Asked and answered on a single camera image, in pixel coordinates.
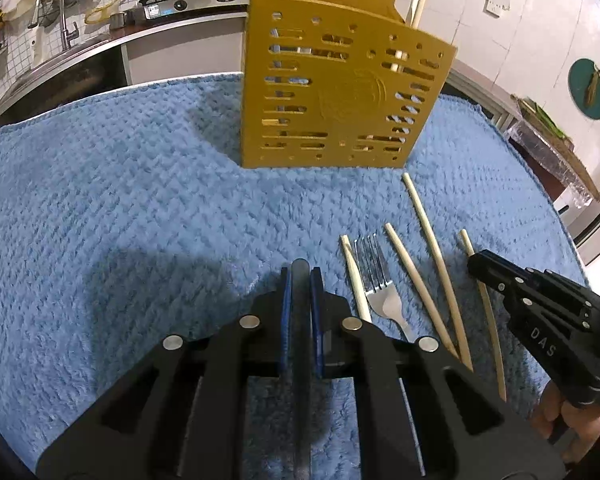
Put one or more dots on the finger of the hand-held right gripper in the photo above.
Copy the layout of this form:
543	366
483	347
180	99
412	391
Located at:
565	300
540	340

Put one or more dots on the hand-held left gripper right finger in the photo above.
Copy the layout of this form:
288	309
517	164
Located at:
380	370

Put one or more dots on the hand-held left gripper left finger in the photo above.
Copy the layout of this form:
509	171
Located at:
220	360

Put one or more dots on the yellow slotted utensil holder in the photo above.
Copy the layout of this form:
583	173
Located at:
350	105

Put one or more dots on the person's right hand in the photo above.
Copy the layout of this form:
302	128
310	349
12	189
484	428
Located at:
587	425

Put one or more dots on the side table with plastic cover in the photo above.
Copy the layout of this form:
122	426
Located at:
555	160

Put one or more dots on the blue fleece blanket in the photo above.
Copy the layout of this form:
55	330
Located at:
130	210

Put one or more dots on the green vegetables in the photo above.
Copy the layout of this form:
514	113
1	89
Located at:
542	119

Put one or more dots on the green round board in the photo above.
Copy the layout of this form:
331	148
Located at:
580	90

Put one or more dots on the kitchen counter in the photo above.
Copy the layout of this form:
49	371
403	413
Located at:
180	55

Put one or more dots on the steel sink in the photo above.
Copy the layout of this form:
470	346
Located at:
55	62

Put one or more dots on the small metal cup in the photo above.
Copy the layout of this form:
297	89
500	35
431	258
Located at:
117	21

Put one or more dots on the steel gas stove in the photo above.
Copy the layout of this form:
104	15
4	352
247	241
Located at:
195	5

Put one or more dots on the white wall socket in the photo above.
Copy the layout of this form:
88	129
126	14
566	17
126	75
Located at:
496	2

